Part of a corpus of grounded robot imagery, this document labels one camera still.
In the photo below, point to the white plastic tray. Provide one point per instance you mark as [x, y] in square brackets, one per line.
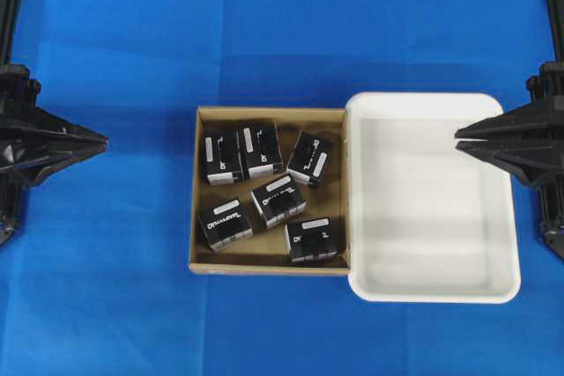
[426, 222]

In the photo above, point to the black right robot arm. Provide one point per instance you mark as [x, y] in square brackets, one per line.
[550, 194]

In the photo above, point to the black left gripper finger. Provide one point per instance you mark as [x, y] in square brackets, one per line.
[77, 133]
[64, 159]

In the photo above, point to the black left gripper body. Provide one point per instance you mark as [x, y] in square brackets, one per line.
[32, 139]

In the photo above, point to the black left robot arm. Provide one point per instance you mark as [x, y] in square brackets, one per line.
[14, 191]

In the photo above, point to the black box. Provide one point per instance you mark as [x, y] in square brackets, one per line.
[260, 150]
[278, 200]
[310, 159]
[222, 158]
[225, 224]
[310, 240]

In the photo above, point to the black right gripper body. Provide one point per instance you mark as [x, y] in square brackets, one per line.
[543, 140]

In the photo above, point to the brown cardboard box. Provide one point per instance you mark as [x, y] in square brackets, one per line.
[266, 253]

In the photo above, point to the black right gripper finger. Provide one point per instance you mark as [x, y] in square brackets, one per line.
[502, 126]
[492, 154]

